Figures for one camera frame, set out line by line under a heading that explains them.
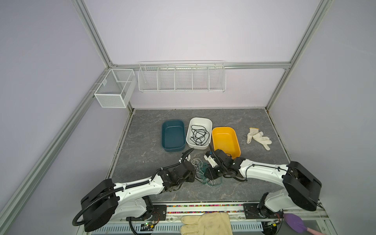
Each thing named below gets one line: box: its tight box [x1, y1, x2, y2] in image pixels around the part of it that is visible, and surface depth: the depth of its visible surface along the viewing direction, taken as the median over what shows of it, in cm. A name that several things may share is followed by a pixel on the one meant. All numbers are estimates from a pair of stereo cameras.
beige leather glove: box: [180, 211, 234, 235], surface depth 72 cm
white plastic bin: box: [186, 117, 213, 150], surface depth 107 cm
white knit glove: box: [246, 127, 273, 151], surface depth 104 cm
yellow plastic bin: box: [211, 126, 241, 160], surface depth 102 cm
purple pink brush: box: [282, 212, 324, 235], surface depth 72 cm
